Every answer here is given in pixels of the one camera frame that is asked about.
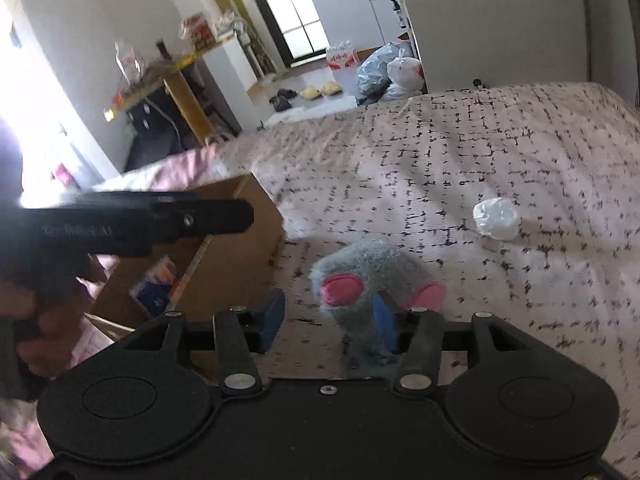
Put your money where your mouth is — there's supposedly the black framed glass door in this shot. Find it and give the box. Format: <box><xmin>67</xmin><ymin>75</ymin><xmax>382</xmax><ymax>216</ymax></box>
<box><xmin>255</xmin><ymin>0</ymin><xmax>329</xmax><ymax>67</ymax></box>

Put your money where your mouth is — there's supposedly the brown cardboard box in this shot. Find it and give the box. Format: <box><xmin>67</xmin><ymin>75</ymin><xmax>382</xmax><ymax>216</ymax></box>
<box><xmin>84</xmin><ymin>173</ymin><xmax>286</xmax><ymax>356</ymax></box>

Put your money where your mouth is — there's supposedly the pink bed sheet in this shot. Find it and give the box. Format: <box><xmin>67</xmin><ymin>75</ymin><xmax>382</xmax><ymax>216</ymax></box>
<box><xmin>1</xmin><ymin>145</ymin><xmax>216</xmax><ymax>479</ymax></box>

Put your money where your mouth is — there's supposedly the red white bottle pack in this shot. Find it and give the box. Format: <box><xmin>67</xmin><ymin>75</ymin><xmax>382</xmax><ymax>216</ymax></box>
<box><xmin>326</xmin><ymin>40</ymin><xmax>359</xmax><ymax>70</ymax></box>

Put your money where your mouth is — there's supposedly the left yellow slipper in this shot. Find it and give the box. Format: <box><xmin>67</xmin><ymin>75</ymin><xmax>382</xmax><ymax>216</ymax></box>
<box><xmin>299</xmin><ymin>86</ymin><xmax>322</xmax><ymax>101</ymax></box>

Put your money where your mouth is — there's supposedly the right yellow slipper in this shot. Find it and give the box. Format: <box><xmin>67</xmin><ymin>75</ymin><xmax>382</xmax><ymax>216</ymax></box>
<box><xmin>321</xmin><ymin>80</ymin><xmax>343</xmax><ymax>96</ymax></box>

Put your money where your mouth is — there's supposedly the yellow slipper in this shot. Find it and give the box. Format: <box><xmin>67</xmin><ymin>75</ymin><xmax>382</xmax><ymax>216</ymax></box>
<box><xmin>321</xmin><ymin>80</ymin><xmax>343</xmax><ymax>96</ymax></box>
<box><xmin>299</xmin><ymin>86</ymin><xmax>322</xmax><ymax>101</ymax></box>

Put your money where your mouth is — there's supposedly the clear plastic water bottle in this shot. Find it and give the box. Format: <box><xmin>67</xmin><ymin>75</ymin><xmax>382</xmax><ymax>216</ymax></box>
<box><xmin>115</xmin><ymin>40</ymin><xmax>146</xmax><ymax>86</ymax></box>

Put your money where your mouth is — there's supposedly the white red plastic bag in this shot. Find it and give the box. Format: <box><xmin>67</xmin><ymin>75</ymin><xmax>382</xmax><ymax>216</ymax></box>
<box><xmin>382</xmin><ymin>56</ymin><xmax>425</xmax><ymax>101</ymax></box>

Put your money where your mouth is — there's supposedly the white floor mat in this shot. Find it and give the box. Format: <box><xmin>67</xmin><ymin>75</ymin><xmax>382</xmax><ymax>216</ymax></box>
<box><xmin>264</xmin><ymin>96</ymin><xmax>357</xmax><ymax>128</ymax></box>

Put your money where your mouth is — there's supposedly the black speaker cabinet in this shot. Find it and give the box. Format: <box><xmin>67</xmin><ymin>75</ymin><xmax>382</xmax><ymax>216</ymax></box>
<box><xmin>124</xmin><ymin>63</ymin><xmax>219</xmax><ymax>172</ymax></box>

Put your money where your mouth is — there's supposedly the black slippers pair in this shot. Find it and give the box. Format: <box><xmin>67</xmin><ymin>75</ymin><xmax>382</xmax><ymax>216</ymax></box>
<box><xmin>269</xmin><ymin>89</ymin><xmax>298</xmax><ymax>113</ymax></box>

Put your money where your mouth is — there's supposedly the yellow-edged side table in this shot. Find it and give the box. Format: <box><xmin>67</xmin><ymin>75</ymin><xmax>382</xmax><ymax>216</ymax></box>
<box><xmin>103</xmin><ymin>37</ymin><xmax>231</xmax><ymax>146</ymax></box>

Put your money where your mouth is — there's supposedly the white kitchen cabinet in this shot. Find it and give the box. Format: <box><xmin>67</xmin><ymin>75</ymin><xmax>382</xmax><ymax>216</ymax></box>
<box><xmin>311</xmin><ymin>0</ymin><xmax>405</xmax><ymax>51</ymax></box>

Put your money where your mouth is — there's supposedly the patterned white bed cover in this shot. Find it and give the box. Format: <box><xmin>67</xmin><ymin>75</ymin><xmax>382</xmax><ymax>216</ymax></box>
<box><xmin>94</xmin><ymin>81</ymin><xmax>640</xmax><ymax>474</ymax></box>

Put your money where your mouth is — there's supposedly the grey-blue garbage bag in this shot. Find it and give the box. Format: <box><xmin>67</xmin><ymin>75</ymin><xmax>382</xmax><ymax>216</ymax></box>
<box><xmin>356</xmin><ymin>41</ymin><xmax>411</xmax><ymax>99</ymax></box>

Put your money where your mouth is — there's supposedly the white soft ball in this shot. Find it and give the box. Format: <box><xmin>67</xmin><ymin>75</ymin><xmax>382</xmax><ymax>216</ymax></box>
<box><xmin>473</xmin><ymin>197</ymin><xmax>521</xmax><ymax>240</ymax></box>

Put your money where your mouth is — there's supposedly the grey pink plush mouse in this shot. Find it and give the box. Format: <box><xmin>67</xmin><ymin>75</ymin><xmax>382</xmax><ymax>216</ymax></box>
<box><xmin>310</xmin><ymin>240</ymin><xmax>446</xmax><ymax>378</ymax></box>

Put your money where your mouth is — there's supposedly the person's left hand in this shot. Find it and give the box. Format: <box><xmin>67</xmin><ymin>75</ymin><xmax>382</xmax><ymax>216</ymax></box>
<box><xmin>1</xmin><ymin>256</ymin><xmax>106</xmax><ymax>378</ymax></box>

